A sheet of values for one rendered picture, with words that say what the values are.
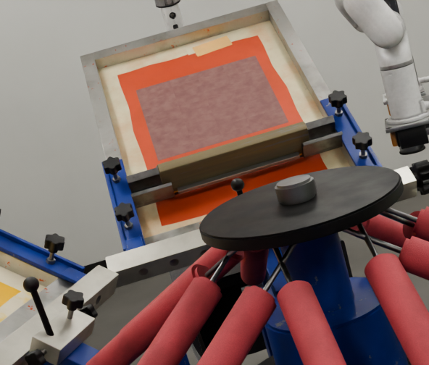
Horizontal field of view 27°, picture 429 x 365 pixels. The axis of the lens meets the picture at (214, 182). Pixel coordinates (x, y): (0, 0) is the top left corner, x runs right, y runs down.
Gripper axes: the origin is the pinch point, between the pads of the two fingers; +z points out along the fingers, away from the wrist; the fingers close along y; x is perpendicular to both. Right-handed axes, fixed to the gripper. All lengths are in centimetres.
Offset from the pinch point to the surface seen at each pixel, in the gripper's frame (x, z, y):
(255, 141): -5, -3, -77
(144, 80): 13.7, -4.9, -27.8
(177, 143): 11, 3, -56
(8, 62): 83, 87, 292
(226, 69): -8.1, -3.4, -33.5
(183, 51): 0.7, -6.9, -20.3
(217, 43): -9.0, -6.7, -21.1
